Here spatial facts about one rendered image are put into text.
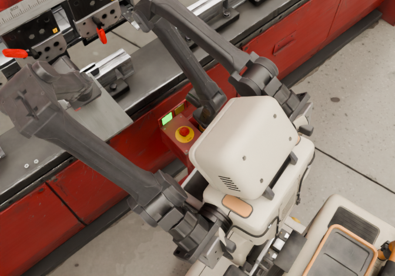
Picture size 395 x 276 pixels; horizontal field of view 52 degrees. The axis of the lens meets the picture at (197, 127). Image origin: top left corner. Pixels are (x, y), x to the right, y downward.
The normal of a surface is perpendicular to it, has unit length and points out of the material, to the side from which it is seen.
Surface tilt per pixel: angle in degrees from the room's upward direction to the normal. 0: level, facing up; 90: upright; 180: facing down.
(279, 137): 47
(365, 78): 0
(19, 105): 21
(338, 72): 0
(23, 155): 0
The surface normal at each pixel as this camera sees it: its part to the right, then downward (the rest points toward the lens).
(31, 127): 0.43, 0.51
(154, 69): -0.02, -0.50
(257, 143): 0.58, 0.03
